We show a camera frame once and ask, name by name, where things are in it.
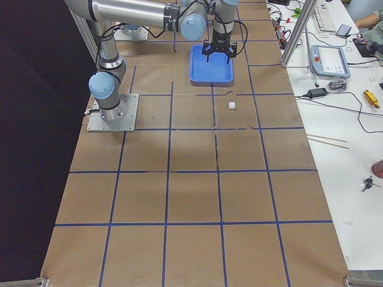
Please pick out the aluminium frame post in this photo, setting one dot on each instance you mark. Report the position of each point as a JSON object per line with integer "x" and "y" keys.
{"x": 307, "y": 10}

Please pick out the white keyboard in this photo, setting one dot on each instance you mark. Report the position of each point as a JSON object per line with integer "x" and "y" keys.
{"x": 323, "y": 18}

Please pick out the bunch of keys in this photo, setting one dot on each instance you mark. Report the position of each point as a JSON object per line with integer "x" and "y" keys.
{"x": 368, "y": 183}

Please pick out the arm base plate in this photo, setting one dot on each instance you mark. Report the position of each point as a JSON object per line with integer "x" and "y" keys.
{"x": 131, "y": 34}
{"x": 122, "y": 118}

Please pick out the teach pendant tablet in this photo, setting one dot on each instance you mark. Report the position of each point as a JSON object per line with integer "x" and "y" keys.
{"x": 328, "y": 61}

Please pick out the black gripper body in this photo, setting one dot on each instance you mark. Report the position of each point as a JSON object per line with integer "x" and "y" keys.
{"x": 219, "y": 40}

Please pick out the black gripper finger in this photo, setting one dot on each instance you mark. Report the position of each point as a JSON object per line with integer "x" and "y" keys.
{"x": 207, "y": 56}
{"x": 229, "y": 56}

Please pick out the black power adapter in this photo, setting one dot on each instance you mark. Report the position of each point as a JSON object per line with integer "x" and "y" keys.
{"x": 316, "y": 92}

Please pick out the wooden chopsticks pair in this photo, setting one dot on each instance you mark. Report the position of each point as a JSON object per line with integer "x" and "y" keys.
{"x": 339, "y": 143}

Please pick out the blue plastic tray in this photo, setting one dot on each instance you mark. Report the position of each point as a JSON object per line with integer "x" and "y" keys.
{"x": 212, "y": 70}

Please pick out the brown paper table cover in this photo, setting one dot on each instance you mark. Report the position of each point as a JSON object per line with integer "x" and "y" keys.
{"x": 241, "y": 207}

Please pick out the black smartphone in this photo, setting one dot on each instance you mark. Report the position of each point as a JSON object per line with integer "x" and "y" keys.
{"x": 343, "y": 31}

